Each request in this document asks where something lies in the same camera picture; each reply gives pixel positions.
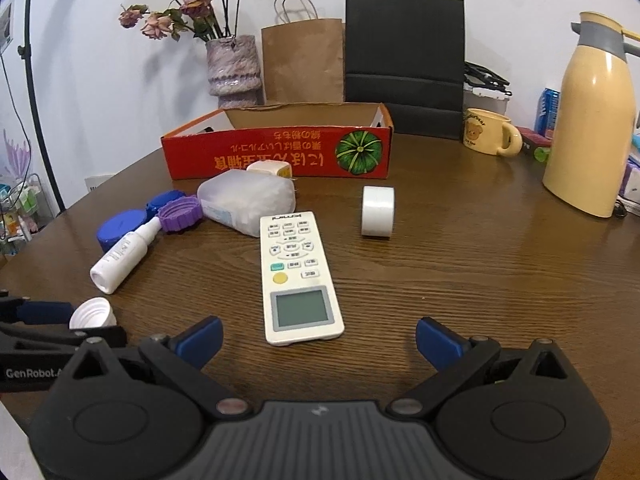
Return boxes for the black paper bag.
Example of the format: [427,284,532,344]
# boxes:
[344,0,465,141]

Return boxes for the dried rose bouquet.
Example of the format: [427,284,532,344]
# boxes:
[118,0,241,42]

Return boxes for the red cardboard pumpkin box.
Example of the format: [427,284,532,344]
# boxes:
[160,103,394,180]

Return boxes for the yellow bear mug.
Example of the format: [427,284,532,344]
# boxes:
[462,107,523,157]

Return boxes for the white tape roll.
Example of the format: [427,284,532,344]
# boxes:
[361,185,395,238]

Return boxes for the purple screw lid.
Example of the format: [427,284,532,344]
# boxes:
[157,195,204,233]

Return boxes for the green small object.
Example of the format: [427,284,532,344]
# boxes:
[534,148,551,162]

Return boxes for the white spray bottle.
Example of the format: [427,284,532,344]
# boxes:
[90,217,160,295]

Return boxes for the purple ceramic vase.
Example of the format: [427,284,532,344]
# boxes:
[206,35,262,108]

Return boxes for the translucent plastic cotton swab box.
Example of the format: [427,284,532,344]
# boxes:
[196,169,296,237]

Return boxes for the white yellow charger plug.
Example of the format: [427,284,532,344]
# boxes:
[245,159,293,179]

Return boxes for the black light stand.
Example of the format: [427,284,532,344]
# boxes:
[18,0,66,214]

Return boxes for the brown paper bag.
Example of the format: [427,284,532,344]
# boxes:
[262,0,345,103]

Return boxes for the white bottle cap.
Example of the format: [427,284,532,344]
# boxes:
[68,297,117,330]

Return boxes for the blue contact lens case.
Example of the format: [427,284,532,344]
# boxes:
[96,190,186,252]

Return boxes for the cream thermos jug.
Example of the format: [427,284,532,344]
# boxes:
[542,11,639,219]

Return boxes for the dark red flat box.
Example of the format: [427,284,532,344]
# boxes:
[518,127,551,152]

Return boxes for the blue soda can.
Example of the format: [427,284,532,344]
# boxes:
[534,88,561,140]

